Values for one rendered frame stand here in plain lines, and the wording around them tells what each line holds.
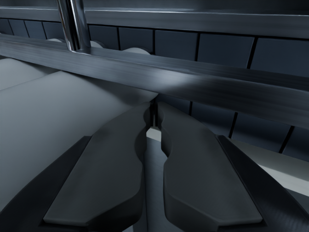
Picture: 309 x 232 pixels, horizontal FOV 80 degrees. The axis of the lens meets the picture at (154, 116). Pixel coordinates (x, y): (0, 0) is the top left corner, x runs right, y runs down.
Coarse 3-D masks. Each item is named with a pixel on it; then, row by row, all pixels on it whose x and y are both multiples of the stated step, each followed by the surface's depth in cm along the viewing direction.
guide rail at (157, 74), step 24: (0, 48) 13; (24, 48) 11; (48, 48) 10; (96, 48) 10; (72, 72) 10; (96, 72) 9; (120, 72) 8; (144, 72) 8; (168, 72) 7; (192, 72) 7; (216, 72) 6; (240, 72) 6; (264, 72) 6; (192, 96) 7; (216, 96) 6; (240, 96) 6; (264, 96) 6; (288, 96) 5; (288, 120) 6
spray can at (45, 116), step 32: (0, 96) 8; (32, 96) 9; (64, 96) 9; (96, 96) 11; (128, 96) 13; (0, 128) 7; (32, 128) 8; (64, 128) 9; (96, 128) 11; (0, 160) 7; (32, 160) 8; (0, 192) 7
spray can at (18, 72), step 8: (0, 64) 12; (8, 64) 12; (16, 64) 13; (24, 64) 13; (32, 64) 13; (0, 72) 12; (8, 72) 12; (16, 72) 12; (24, 72) 13; (32, 72) 13; (40, 72) 13; (48, 72) 14; (0, 80) 11; (8, 80) 12; (16, 80) 12; (24, 80) 12; (0, 88) 11
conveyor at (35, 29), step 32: (32, 32) 24; (96, 32) 18; (128, 32) 17; (160, 32) 15; (192, 32) 14; (224, 64) 14; (256, 64) 13; (288, 64) 12; (160, 96) 18; (224, 128) 16; (256, 128) 15; (288, 128) 13
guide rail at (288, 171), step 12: (156, 132) 16; (240, 144) 14; (252, 156) 13; (264, 156) 13; (276, 156) 13; (288, 156) 13; (264, 168) 12; (276, 168) 12; (288, 168) 12; (300, 168) 12; (276, 180) 12; (288, 180) 12; (300, 180) 11; (300, 192) 12
